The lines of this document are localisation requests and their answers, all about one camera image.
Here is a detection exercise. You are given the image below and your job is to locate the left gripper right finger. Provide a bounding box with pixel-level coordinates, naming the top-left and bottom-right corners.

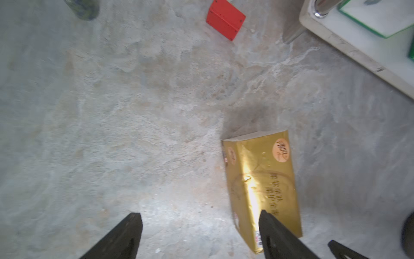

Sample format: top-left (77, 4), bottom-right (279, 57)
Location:
top-left (258, 210), bottom-right (319, 259)

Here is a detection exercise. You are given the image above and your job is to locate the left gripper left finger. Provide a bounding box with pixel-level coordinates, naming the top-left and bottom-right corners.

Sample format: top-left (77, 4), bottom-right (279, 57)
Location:
top-left (81, 213), bottom-right (143, 259)

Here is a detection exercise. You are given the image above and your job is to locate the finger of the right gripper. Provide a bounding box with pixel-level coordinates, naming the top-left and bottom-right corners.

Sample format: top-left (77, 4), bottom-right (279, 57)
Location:
top-left (328, 240), bottom-right (368, 259)

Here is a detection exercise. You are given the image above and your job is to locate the gold tissue pack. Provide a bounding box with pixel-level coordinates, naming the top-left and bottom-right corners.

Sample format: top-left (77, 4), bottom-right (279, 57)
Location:
top-left (221, 131), bottom-right (303, 254)

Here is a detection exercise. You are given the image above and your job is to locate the green tissue pack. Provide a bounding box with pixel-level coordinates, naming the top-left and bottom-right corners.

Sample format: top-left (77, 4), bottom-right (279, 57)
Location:
top-left (338, 0), bottom-right (414, 38)
top-left (408, 44), bottom-right (414, 61)

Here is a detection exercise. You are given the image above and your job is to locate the white two-tier shelf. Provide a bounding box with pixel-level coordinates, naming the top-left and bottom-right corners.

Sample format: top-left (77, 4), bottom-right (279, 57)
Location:
top-left (299, 1), bottom-right (414, 99)

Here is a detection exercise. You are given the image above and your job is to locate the small red block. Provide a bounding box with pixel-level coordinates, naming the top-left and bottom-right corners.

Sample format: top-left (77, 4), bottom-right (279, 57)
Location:
top-left (206, 0), bottom-right (246, 41)

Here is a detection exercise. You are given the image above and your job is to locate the small metal can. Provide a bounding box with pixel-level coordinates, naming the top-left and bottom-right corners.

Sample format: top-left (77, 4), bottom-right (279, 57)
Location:
top-left (64, 0), bottom-right (100, 21)

